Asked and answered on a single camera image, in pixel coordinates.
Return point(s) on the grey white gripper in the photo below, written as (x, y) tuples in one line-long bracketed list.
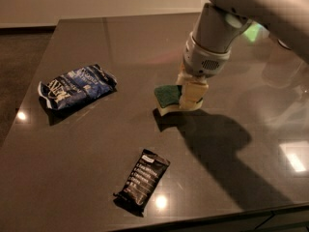
[(203, 60)]

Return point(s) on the blue chip bag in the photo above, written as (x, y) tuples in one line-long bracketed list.
[(77, 87)]

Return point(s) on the green and yellow sponge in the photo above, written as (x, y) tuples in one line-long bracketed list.
[(168, 99)]

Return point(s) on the black snack bar wrapper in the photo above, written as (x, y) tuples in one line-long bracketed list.
[(143, 179)]

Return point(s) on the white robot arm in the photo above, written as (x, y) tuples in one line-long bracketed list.
[(208, 46)]

